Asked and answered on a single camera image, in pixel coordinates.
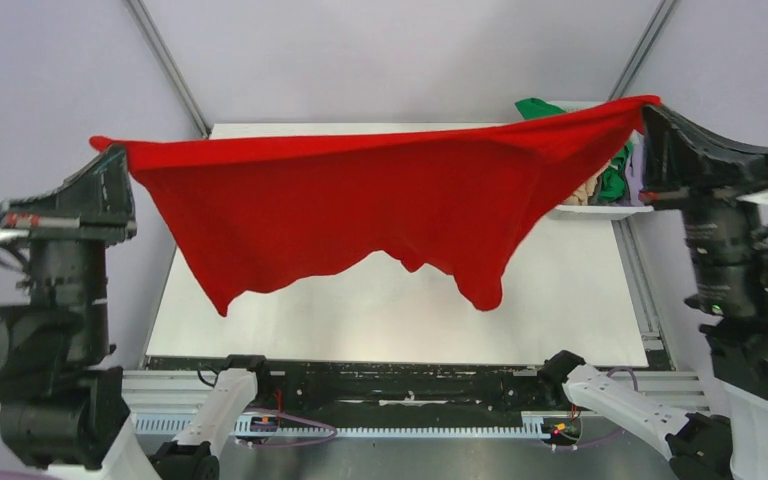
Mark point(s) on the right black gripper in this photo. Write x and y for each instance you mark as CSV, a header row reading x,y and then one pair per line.
x,y
686,165

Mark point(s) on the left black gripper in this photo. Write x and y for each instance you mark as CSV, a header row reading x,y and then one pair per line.
x,y
97,200

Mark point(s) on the red t shirt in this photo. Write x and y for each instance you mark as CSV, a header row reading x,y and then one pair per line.
x,y
257,214

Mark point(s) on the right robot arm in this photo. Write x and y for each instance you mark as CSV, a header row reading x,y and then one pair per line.
x,y
695,445

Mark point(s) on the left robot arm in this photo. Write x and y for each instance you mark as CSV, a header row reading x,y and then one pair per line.
x,y
61,412

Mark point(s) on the lilac t shirt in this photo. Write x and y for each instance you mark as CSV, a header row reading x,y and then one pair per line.
x,y
635,168

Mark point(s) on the green t shirt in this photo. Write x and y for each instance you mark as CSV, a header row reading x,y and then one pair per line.
x,y
614,183

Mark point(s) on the beige t shirt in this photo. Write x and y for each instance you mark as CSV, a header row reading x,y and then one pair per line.
x,y
586,194

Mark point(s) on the white plastic basket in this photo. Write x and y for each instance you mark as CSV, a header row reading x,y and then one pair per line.
x,y
609,212

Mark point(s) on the aluminium frame rail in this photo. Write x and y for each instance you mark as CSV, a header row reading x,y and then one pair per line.
x,y
164,392

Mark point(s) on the white slotted cable duct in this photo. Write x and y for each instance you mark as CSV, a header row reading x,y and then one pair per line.
x,y
248,426

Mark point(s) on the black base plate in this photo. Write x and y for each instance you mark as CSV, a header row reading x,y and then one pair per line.
x,y
410,395

